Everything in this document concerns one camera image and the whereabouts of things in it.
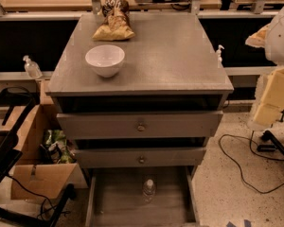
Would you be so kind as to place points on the clear plastic water bottle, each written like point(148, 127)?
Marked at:
point(148, 190)

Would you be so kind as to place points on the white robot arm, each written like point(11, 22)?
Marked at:
point(269, 104)

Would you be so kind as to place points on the grey drawer cabinet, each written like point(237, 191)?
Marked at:
point(169, 67)

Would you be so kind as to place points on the top grey drawer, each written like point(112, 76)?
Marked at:
point(79, 126)

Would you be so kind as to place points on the middle grey drawer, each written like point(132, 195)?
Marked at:
point(139, 157)

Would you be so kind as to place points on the small white pump bottle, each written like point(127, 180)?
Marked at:
point(219, 52)

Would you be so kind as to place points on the open bottom grey drawer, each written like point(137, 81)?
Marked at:
point(116, 198)

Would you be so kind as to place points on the clear pump sanitizer bottle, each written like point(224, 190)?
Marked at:
point(32, 68)

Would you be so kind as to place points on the white ceramic bowl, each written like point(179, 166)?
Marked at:
point(105, 60)

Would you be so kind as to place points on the yellow chip bag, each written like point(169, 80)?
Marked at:
point(116, 23)

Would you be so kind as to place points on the green snack bags in box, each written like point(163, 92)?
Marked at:
point(55, 148)

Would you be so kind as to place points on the open cardboard box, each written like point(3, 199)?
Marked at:
point(33, 174)

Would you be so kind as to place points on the black floor bar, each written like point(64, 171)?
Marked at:
point(275, 144)

